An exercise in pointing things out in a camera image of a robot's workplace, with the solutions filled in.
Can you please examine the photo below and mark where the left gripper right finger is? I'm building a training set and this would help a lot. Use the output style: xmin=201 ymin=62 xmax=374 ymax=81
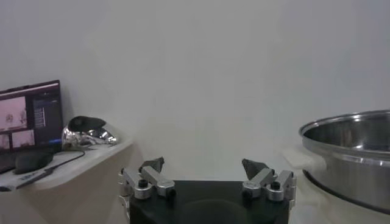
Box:
xmin=241 ymin=158 xmax=297 ymax=203

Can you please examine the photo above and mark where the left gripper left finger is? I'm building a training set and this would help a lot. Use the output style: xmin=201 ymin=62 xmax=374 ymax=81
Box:
xmin=118 ymin=156 xmax=177 ymax=200

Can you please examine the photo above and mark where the perforated steel steamer basket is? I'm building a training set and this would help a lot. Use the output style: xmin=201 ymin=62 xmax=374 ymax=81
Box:
xmin=298 ymin=110 xmax=390 ymax=214

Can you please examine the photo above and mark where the white electric cooking pot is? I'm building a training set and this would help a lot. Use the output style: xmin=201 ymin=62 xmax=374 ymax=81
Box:
xmin=282 ymin=144 xmax=390 ymax=224

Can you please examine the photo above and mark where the white side table with mouse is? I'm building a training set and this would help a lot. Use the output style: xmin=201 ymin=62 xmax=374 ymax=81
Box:
xmin=0 ymin=138 xmax=144 ymax=224

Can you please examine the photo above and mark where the chrome and black device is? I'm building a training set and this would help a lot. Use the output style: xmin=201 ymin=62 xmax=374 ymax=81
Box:
xmin=61 ymin=115 xmax=118 ymax=152

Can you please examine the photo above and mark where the grey usb hub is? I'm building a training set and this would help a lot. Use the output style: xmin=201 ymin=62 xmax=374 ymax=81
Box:
xmin=0 ymin=170 xmax=54 ymax=192

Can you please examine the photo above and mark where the black computer mouse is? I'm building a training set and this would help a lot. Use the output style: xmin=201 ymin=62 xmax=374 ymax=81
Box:
xmin=13 ymin=151 xmax=55 ymax=175

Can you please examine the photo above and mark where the dark laptop beside chrome device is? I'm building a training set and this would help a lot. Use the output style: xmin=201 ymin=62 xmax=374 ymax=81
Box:
xmin=0 ymin=80 xmax=64 ymax=174

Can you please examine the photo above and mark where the black hub cable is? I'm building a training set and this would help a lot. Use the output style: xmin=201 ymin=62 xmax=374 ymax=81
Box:
xmin=45 ymin=142 xmax=118 ymax=176

